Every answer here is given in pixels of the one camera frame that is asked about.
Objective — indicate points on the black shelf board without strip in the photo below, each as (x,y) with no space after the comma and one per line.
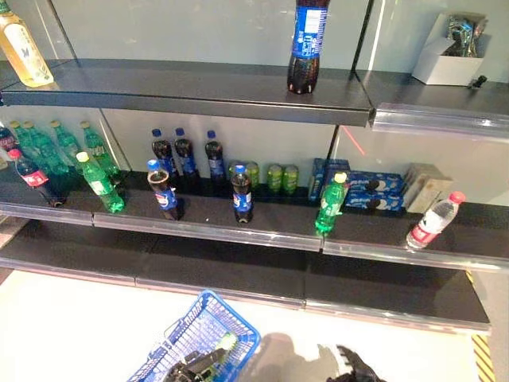
(179,89)

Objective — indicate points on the grey beige carton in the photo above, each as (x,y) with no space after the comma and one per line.
(427,187)

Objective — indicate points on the small pepsi cola bottle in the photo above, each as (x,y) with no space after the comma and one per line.
(242,195)
(185,153)
(162,153)
(214,157)
(165,195)

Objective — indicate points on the black empty shelf board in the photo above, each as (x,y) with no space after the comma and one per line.
(238,266)

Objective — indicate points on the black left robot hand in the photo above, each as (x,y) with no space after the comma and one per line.
(195,368)

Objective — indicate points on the blue plastic shopping basket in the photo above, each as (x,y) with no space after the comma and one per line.
(207,322)

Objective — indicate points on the green sprite bottle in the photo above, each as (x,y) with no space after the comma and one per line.
(99,183)
(22,143)
(99,151)
(330,205)
(65,141)
(43,149)

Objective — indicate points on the silver foil packets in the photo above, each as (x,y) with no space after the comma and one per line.
(465,33)

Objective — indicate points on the coca-cola bottle red cap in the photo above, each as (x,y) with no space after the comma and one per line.
(33,177)

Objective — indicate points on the black shelf board short strip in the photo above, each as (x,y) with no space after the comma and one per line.
(437,101)

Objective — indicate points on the coca-cola bottle red label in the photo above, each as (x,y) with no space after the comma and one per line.
(5,141)

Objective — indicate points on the yellow tea bottle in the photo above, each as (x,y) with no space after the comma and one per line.
(24,51)

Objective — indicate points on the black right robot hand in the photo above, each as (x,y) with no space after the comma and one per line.
(360,372)

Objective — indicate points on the blue oreo cookie box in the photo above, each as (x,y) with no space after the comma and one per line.
(378,183)
(374,202)

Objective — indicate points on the clear water bottle red label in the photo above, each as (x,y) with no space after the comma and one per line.
(431,223)

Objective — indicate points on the black shelf upright post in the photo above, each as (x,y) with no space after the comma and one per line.
(362,36)

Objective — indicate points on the green bottle in basket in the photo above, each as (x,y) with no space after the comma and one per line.
(228,342)

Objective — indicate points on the large pepsi cola bottle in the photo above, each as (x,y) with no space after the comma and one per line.
(305,47)

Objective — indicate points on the small black clip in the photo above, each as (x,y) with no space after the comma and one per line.
(478,81)

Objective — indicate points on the upright blue cookie box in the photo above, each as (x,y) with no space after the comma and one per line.
(318,175)

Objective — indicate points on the white cardboard box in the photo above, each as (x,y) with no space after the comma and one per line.
(445,65)

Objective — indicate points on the black shelf board holding drinks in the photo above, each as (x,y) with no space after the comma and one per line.
(278,217)

